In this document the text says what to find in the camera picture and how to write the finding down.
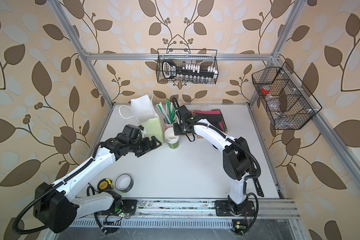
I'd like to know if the black wire basket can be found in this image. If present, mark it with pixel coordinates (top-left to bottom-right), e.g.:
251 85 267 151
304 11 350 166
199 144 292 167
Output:
156 48 219 85
252 63 322 130

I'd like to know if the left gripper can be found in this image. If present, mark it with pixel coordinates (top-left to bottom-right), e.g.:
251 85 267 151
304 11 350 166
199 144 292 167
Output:
127 134 163 155

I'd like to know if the black wire basket right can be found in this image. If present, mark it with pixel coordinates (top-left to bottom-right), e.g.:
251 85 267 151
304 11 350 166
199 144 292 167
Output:
252 63 322 130

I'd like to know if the black wire basket back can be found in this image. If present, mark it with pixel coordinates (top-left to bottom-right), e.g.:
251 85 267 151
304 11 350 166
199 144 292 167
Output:
156 48 219 85

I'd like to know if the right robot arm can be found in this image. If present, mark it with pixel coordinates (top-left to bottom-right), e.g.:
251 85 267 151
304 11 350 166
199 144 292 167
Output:
173 99 262 216

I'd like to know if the green white paper bag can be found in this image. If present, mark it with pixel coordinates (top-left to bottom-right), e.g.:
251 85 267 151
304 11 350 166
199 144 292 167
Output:
119 95 164 143

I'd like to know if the stack of coloured napkins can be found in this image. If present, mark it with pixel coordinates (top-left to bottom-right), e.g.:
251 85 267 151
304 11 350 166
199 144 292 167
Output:
194 110 228 133

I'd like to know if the grey duct tape roll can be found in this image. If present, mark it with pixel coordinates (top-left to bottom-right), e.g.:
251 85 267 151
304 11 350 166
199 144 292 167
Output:
115 174 134 193

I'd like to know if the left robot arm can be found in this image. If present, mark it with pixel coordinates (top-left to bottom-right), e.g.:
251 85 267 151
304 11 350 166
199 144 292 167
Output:
12 125 162 235

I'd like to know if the red capped plastic bottle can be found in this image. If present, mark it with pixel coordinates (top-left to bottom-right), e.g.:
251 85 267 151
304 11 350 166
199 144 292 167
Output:
261 85 284 118

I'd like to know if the cup of wrapped straws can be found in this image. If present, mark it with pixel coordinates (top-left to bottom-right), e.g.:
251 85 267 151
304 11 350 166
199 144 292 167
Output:
156 100 179 129

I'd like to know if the yellow black tape measure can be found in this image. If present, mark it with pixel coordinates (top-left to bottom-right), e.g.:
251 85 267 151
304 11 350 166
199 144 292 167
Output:
97 179 113 192

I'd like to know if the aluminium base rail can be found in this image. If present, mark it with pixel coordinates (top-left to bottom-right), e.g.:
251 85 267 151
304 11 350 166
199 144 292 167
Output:
122 197 301 220

